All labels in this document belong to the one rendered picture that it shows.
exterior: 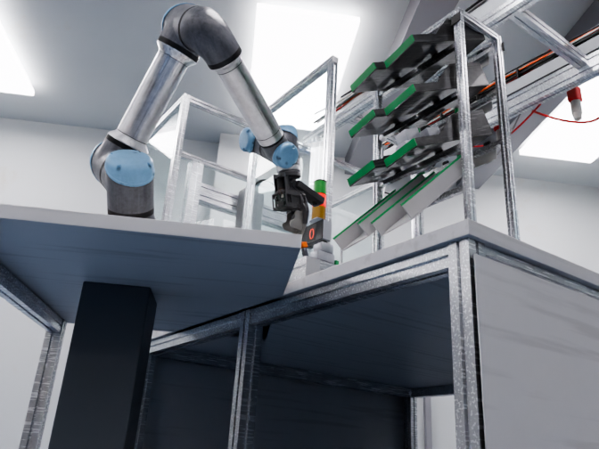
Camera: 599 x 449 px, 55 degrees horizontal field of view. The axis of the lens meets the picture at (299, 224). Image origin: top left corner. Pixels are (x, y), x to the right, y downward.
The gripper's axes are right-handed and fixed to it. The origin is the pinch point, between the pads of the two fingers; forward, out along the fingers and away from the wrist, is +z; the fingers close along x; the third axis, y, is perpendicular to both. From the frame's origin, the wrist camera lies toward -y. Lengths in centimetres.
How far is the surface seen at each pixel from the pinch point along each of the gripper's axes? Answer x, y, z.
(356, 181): 26.1, 0.3, -10.8
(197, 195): -104, -27, -41
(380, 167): 35.4, 0.3, -12.0
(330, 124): -16, -35, -48
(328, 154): -15.5, -31.0, -35.4
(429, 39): 49, -10, -45
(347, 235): 24.2, 4.2, 4.3
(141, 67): -212, -53, -162
